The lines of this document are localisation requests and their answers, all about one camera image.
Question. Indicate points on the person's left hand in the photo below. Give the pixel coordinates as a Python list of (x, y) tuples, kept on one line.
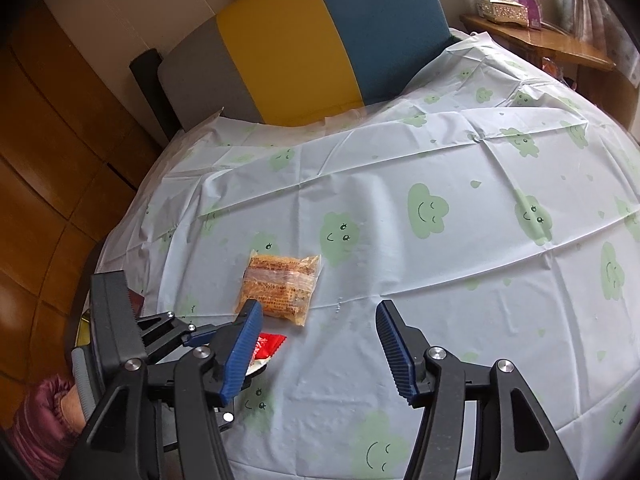
[(70, 407)]

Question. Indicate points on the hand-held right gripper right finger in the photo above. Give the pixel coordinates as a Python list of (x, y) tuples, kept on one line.
[(395, 355)]

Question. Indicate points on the red white snack packet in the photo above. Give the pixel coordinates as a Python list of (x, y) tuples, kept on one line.
[(267, 346)]

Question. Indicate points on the purple packet on shelf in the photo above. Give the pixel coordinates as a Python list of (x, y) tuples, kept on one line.
[(532, 10)]

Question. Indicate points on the yellow red bag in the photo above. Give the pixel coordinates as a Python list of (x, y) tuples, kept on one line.
[(82, 332)]

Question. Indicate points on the grey yellow blue headboard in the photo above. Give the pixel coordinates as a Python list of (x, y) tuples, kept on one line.
[(280, 45)]

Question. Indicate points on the tissue box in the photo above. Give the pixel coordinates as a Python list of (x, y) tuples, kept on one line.
[(500, 10)]

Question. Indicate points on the white cloud print tablecloth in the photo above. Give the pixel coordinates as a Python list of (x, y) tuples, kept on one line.
[(400, 240)]

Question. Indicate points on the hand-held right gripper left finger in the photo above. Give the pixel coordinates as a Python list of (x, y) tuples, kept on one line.
[(242, 355)]

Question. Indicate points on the wooden shelf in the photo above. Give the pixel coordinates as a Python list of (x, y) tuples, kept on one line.
[(540, 45)]

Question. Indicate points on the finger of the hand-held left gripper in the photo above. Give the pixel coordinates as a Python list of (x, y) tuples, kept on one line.
[(202, 332), (225, 416)]

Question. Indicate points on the hanging patterned curtain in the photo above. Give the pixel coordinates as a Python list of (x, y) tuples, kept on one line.
[(590, 5)]

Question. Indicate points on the orange cake clear packet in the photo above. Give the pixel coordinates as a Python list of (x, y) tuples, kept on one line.
[(280, 285)]

